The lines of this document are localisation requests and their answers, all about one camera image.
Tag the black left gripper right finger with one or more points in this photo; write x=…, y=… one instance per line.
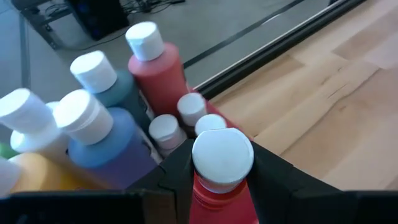
x=311, y=208

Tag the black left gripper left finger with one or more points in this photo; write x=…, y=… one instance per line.
x=140, y=208

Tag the large purple paint bottle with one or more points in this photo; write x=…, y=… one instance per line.
x=109, y=149

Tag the small grey paint bottle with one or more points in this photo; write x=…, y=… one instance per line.
x=166, y=130

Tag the small red paint bottle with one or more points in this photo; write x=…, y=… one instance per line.
x=222, y=158

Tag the large yellow paint bottle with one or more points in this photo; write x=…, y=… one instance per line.
x=46, y=168

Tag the small dark brown paint bottle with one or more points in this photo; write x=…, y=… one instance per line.
x=191, y=107

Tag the large black paint bottle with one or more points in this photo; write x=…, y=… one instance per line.
x=121, y=90

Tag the large red paint bottle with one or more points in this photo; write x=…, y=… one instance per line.
x=158, y=77

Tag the large green paint bottle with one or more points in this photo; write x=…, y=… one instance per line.
x=6, y=151

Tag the black computer tower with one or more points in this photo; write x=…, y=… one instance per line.
x=96, y=15

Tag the black equipment stand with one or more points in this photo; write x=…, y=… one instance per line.
x=40, y=18

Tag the black aluminium table frame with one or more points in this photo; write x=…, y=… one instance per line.
x=280, y=43

